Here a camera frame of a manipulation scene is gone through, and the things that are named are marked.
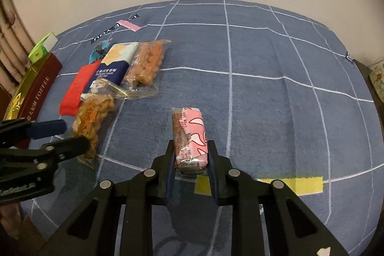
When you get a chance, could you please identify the beige patterned curtain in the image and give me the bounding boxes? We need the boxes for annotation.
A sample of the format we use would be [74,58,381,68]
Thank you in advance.
[0,0,36,101]

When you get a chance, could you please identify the pink snack packet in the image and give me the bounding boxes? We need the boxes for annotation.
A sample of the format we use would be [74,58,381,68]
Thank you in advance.
[172,107,208,175]

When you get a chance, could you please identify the pink tape strip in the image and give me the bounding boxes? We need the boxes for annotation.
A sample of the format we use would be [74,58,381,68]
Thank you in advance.
[118,20,141,31]

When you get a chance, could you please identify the clear fried twist bag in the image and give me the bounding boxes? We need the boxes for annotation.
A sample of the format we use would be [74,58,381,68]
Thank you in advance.
[71,78,126,169]

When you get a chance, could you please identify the clear sausage skewer packet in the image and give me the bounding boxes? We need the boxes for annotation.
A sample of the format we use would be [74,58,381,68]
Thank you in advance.
[121,39,172,99]

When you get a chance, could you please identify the blue candy packet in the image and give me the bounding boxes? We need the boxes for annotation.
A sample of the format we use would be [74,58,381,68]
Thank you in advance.
[89,39,113,62]

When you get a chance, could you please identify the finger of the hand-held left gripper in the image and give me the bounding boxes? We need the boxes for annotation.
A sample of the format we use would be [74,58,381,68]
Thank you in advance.
[0,119,67,143]
[0,135,91,177]

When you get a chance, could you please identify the yellow tape strip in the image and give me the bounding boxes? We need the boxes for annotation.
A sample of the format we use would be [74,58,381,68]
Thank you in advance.
[194,175,324,195]

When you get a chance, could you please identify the floral pouch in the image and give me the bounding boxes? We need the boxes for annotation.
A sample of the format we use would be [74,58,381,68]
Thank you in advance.
[368,62,384,102]

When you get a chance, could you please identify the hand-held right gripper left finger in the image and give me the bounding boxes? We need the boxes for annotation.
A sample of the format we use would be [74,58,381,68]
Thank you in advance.
[39,140,176,256]

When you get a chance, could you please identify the red and gold tin box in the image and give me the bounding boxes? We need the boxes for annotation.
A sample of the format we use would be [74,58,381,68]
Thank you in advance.
[4,53,63,151]

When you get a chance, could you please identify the dark wooden side table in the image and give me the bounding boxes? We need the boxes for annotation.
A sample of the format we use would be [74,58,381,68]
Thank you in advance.
[352,60,384,113]

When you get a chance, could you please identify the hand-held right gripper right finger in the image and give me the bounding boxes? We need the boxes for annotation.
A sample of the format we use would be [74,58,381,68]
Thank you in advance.
[207,140,350,256]

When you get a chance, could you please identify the navy cracker packet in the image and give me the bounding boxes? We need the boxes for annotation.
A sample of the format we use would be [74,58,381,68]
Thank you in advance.
[81,42,140,101]

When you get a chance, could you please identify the green and white carton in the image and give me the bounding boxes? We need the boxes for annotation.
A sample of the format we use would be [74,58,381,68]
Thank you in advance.
[28,32,59,65]

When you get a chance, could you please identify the red snack packet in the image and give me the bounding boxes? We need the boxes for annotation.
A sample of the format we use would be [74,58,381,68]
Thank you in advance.
[59,60,102,116]

